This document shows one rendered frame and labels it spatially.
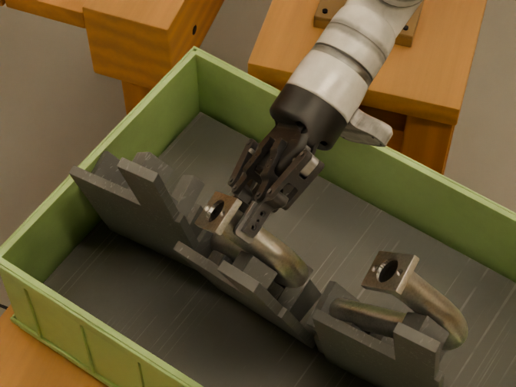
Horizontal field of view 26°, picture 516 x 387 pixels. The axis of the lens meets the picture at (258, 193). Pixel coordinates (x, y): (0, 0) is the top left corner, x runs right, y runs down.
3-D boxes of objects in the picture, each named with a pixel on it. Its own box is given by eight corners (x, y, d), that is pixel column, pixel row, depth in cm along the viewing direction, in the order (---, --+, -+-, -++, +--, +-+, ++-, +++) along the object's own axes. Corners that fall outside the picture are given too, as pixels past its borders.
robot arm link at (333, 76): (388, 150, 113) (421, 100, 114) (310, 85, 108) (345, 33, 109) (344, 142, 121) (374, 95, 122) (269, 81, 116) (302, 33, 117)
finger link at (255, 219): (266, 186, 110) (238, 229, 109) (279, 190, 107) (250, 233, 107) (276, 194, 111) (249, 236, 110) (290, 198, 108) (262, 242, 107)
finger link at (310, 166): (299, 132, 110) (283, 149, 111) (308, 153, 106) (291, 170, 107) (316, 146, 111) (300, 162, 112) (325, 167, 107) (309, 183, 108)
